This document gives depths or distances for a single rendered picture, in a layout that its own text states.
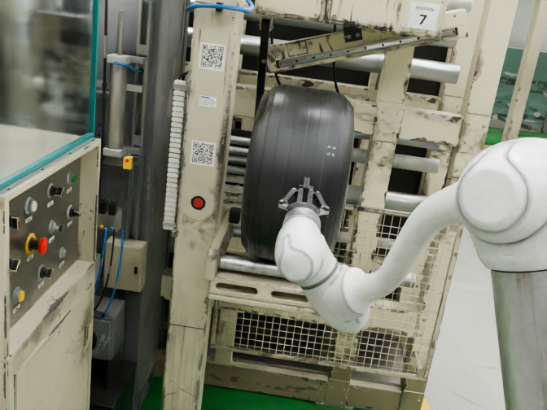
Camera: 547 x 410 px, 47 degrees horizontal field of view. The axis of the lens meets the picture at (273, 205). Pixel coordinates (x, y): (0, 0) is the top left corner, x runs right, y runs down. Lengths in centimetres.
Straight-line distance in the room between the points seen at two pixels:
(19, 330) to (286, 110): 90
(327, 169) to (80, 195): 70
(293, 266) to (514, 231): 57
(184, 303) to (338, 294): 85
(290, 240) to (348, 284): 16
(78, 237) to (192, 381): 68
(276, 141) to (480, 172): 95
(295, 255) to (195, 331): 92
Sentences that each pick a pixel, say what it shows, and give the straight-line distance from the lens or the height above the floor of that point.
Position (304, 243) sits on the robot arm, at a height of 122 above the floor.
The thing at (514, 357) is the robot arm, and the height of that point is 126.
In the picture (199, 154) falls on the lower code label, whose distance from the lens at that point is 193.
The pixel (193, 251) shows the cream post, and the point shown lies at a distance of 203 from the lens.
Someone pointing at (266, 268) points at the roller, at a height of 91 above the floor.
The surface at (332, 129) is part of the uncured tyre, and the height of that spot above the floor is 137.
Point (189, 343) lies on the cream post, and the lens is 218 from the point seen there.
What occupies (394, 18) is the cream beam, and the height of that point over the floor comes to 168.
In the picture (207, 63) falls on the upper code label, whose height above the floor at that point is 149.
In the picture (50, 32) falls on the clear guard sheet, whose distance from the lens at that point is 149.
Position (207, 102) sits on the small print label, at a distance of 189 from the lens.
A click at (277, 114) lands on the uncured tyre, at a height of 139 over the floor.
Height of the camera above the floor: 169
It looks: 18 degrees down
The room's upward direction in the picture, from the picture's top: 8 degrees clockwise
